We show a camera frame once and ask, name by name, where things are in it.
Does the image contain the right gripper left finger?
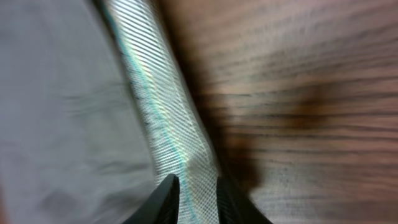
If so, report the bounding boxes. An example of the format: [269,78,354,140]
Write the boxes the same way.
[123,174,180,224]

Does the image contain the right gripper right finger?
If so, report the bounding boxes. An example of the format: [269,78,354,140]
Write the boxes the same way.
[216,177,272,224]

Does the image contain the grey cotton shorts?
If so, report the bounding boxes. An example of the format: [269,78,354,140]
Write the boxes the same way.
[1,0,219,223]

